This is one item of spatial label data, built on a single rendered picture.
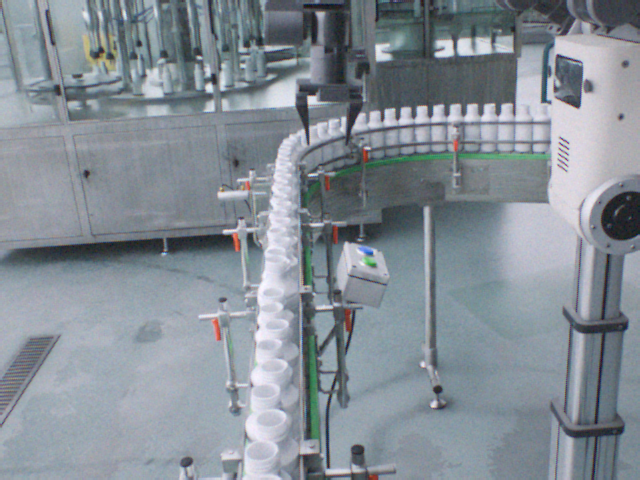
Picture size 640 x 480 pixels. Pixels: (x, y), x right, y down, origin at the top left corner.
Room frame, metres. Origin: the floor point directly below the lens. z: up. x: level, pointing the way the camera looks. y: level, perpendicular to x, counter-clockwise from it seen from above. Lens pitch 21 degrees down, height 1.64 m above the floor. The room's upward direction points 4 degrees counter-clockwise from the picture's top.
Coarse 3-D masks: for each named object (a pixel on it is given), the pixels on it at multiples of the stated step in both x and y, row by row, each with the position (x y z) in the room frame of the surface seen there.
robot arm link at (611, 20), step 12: (588, 0) 1.06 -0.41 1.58; (600, 0) 1.05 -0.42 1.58; (612, 0) 1.05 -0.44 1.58; (624, 0) 1.05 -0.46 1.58; (636, 0) 1.05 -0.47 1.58; (576, 12) 1.13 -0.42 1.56; (588, 12) 1.07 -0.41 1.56; (600, 12) 1.05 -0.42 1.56; (612, 12) 1.05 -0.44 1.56; (624, 12) 1.05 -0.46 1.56; (636, 12) 1.05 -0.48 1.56; (600, 24) 1.07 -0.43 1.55; (612, 24) 1.05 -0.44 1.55; (624, 24) 1.05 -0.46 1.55
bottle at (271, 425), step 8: (256, 416) 0.70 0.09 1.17; (264, 416) 0.71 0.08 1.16; (272, 416) 0.71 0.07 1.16; (280, 416) 0.71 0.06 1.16; (256, 424) 0.69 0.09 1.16; (264, 424) 0.71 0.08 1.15; (272, 424) 0.71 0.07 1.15; (280, 424) 0.68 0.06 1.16; (256, 432) 0.69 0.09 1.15; (264, 432) 0.68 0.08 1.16; (272, 432) 0.68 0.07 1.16; (280, 432) 0.68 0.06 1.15; (288, 432) 0.69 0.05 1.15; (264, 440) 0.68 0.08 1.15; (272, 440) 0.68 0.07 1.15; (280, 440) 0.68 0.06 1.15; (288, 440) 0.69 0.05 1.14; (280, 448) 0.68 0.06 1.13; (288, 448) 0.68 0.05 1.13; (296, 448) 0.69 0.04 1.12; (280, 456) 0.67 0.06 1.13; (288, 456) 0.68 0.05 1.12; (296, 456) 0.68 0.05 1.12; (288, 464) 0.67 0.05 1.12; (296, 464) 0.68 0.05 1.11; (288, 472) 0.67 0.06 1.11; (296, 472) 0.68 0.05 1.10
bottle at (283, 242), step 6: (276, 240) 1.29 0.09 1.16; (282, 240) 1.30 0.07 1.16; (288, 240) 1.28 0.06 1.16; (276, 246) 1.27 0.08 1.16; (282, 246) 1.26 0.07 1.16; (288, 246) 1.27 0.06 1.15; (288, 252) 1.27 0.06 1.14; (288, 258) 1.27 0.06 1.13; (294, 258) 1.28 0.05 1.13; (294, 264) 1.26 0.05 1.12; (294, 270) 1.26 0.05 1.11; (294, 276) 1.26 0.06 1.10
